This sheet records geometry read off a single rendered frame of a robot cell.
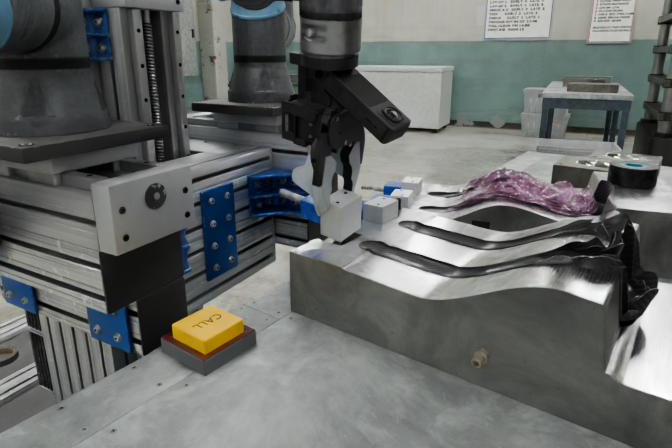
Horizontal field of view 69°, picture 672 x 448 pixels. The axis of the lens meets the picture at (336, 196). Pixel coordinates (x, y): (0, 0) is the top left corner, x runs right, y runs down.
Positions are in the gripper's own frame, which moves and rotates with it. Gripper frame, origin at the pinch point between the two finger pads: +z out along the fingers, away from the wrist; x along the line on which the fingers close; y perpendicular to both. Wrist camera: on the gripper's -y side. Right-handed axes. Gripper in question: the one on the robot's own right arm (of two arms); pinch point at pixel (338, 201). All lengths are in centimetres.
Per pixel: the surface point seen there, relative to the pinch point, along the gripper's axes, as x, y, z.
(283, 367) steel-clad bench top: 19.6, -7.1, 11.0
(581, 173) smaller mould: -76, -19, 17
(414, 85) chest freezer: -589, 290, 151
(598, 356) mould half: 8.3, -35.5, 0.4
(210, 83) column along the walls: -465, 589, 179
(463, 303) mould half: 8.3, -22.5, 1.0
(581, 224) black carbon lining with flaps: -12.9, -28.9, -1.3
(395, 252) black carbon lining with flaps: -0.9, -9.3, 5.0
